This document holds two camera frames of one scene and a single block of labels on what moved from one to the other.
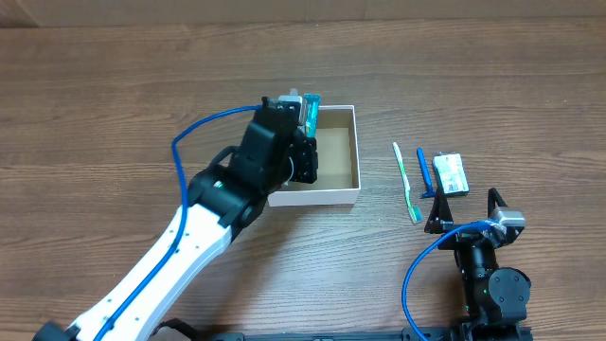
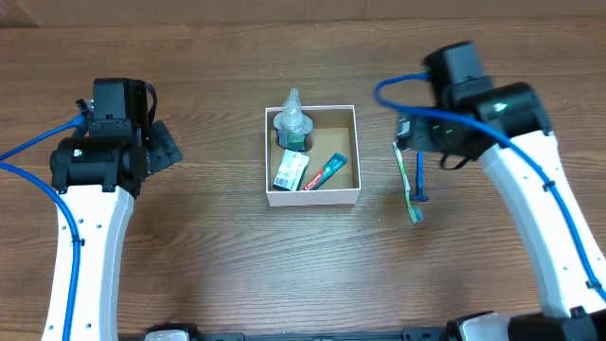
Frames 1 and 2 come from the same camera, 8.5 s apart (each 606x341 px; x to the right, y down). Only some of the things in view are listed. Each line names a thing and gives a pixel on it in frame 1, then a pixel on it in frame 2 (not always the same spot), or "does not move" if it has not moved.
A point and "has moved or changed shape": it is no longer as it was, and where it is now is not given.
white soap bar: [452, 174] has moved or changed shape
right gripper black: [465, 232] to [416, 137]
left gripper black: [306, 158] to [166, 147]
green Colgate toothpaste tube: [312, 102] to [336, 162]
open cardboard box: [338, 163] does not move
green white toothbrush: [416, 212] does not move
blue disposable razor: [426, 174] has moved or changed shape
